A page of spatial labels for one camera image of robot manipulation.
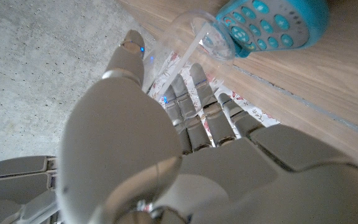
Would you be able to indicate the floral backdrop cloth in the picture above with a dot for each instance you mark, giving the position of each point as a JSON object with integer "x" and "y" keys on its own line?
{"x": 253, "y": 109}

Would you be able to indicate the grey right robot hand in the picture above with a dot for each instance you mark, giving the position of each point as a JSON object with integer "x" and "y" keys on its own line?
{"x": 14, "y": 186}

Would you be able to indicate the teal toy phone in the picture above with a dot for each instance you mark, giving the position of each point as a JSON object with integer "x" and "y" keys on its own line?
{"x": 275, "y": 25}

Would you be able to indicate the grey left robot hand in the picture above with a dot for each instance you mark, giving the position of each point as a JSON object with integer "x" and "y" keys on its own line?
{"x": 120, "y": 133}

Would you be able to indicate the clear plastic bottle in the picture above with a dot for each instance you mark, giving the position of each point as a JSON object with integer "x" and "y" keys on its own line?
{"x": 197, "y": 34}

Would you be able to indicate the grey tape table outline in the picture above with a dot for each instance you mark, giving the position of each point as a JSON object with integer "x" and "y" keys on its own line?
{"x": 306, "y": 104}

